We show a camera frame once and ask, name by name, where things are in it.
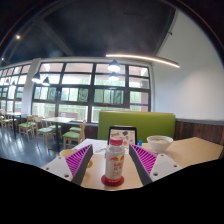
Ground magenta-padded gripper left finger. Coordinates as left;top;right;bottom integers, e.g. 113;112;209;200
42;143;94;187

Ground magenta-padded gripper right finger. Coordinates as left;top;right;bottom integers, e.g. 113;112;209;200
128;143;184;186

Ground white bowl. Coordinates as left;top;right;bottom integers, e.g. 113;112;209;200
146;134;175;154

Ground wooden chairs with green seats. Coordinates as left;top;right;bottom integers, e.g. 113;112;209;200
0;113;87;150

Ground white paper sheet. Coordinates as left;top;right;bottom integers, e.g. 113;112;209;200
74;138;111;156

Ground green upholstered bench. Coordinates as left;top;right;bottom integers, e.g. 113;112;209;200
97;110;177;144

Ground white red-capped drink bottle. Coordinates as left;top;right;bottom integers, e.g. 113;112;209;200
104;135;126;185

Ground wooden dining table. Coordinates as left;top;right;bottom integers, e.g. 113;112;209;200
41;116;76;151

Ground long linear ceiling light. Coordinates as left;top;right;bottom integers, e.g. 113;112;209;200
105;53;181;69

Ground black pendant lamps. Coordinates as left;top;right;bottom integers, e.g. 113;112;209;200
31;59;122;87

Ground black-framed window wall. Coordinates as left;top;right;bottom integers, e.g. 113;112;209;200
0;61;153;124

